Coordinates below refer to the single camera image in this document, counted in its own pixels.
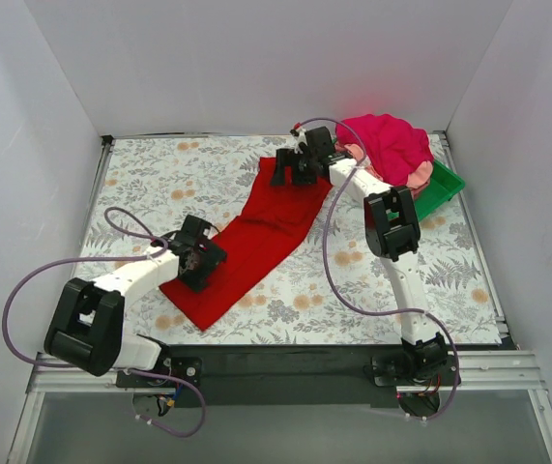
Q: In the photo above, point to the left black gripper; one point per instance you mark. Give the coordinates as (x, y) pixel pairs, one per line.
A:
(206, 266)

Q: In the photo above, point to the aluminium frame rail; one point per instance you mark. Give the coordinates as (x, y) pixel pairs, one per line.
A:
(480, 371)

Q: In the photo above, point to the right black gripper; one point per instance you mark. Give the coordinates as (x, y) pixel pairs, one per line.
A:
(290, 164)

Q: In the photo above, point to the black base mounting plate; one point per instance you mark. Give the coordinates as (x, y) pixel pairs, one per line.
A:
(261, 375)

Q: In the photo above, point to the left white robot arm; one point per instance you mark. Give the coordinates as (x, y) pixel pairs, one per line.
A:
(87, 327)

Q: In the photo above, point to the red t shirt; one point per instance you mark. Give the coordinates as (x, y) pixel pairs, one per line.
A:
(272, 224)

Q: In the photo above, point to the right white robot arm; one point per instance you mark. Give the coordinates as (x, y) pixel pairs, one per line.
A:
(392, 233)

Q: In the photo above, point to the magenta t shirt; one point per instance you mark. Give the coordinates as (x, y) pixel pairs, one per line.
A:
(393, 146)

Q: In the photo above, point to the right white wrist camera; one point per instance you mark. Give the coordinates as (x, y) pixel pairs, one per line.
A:
(299, 135)

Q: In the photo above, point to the pink t shirt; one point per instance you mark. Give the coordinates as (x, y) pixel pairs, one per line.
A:
(416, 182)

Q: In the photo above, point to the floral table cloth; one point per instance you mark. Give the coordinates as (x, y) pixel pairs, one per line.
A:
(162, 180)

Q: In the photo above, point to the green plastic tray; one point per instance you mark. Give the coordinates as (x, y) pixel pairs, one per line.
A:
(443, 186)

